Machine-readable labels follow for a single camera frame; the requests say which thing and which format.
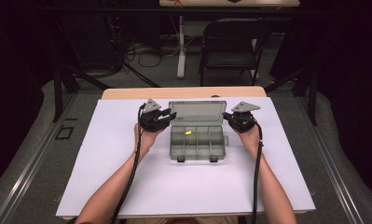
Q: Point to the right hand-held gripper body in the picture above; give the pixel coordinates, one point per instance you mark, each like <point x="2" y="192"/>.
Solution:
<point x="244" y="121"/>

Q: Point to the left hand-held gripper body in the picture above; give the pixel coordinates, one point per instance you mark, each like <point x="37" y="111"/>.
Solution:
<point x="151" y="121"/>

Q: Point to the grey plastic compartment box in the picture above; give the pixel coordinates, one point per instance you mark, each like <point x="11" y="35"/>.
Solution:
<point x="205" y="146"/>

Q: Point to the person's left hand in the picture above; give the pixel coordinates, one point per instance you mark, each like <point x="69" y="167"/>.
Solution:
<point x="144" y="141"/>

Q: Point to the person's right hand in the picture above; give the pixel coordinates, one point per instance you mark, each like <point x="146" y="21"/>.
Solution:
<point x="253" y="141"/>

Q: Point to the light wooden table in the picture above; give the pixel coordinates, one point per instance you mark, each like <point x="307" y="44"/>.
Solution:
<point x="180" y="92"/>

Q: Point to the white desk leg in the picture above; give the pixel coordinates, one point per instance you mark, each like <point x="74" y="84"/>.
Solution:
<point x="181" y="53"/>

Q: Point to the white board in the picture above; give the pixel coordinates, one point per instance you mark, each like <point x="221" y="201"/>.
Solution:
<point x="190" y="186"/>

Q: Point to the black folding chair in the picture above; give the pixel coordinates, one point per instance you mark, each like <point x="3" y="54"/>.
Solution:
<point x="233" y="43"/>

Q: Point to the black metal frame post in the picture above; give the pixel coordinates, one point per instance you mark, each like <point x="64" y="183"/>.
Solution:
<point x="313" y="99"/>
<point x="57" y="93"/>

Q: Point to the aluminium floor rail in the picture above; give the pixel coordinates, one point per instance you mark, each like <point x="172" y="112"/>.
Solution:
<point x="326" y="161"/>
<point x="34" y="161"/>

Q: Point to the black horizontal frame bar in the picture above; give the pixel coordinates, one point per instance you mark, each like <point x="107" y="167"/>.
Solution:
<point x="143" y="11"/>

